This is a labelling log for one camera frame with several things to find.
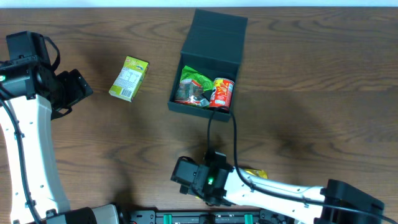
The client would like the red chips can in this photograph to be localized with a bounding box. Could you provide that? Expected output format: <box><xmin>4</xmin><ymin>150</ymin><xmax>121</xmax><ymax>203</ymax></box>
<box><xmin>209</xmin><ymin>78</ymin><xmax>234</xmax><ymax>111</ymax></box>

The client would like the green candy bag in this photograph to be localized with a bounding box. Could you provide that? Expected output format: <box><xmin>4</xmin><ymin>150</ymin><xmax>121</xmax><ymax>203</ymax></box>
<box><xmin>174</xmin><ymin>66</ymin><xmax>213</xmax><ymax>108</ymax></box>

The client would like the dark green box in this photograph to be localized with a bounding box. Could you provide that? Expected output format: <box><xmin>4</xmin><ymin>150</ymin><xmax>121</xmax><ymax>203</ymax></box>
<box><xmin>167</xmin><ymin>9</ymin><xmax>248</xmax><ymax>119</ymax></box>

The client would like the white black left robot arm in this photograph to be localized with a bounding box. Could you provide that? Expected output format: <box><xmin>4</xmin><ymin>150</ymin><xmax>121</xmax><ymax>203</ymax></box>
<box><xmin>1</xmin><ymin>57</ymin><xmax>120</xmax><ymax>224</ymax></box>

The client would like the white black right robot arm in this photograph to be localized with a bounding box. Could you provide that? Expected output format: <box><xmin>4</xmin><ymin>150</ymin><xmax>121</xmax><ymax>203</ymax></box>
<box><xmin>171</xmin><ymin>161</ymin><xmax>387</xmax><ymax>223</ymax></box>

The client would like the yellow snack packet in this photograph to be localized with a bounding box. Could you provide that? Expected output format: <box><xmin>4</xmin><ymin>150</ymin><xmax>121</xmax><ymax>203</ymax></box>
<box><xmin>244</xmin><ymin>169</ymin><xmax>268</xmax><ymax>179</ymax></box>

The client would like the green yellow juice carton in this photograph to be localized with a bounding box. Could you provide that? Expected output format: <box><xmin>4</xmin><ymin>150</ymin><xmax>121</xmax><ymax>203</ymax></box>
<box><xmin>109</xmin><ymin>56</ymin><xmax>149</xmax><ymax>103</ymax></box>

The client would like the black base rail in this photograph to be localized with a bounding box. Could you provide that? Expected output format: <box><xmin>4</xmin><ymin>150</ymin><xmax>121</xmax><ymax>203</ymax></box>
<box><xmin>128</xmin><ymin>210</ymin><xmax>295</xmax><ymax>224</ymax></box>

